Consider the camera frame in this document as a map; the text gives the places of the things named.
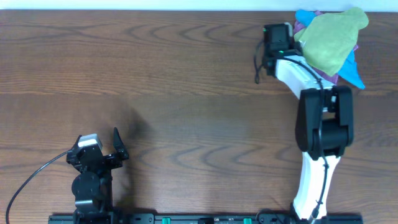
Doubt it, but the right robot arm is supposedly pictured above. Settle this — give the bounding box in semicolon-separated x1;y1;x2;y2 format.
261;22;353;223

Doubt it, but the green microfiber cloth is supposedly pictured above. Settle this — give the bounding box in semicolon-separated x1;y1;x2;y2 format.
294;6;369;77

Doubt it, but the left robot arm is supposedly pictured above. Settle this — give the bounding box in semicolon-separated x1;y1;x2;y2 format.
67;128;129;223

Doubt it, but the blue microfiber cloth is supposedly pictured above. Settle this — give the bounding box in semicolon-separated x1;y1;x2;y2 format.
295;9;366;90

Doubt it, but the left black cable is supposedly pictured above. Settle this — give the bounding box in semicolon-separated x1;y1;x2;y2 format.
5;149;73;224

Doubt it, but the purple microfiber cloth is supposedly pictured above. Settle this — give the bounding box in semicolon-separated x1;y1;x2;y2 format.
293;9;365;89

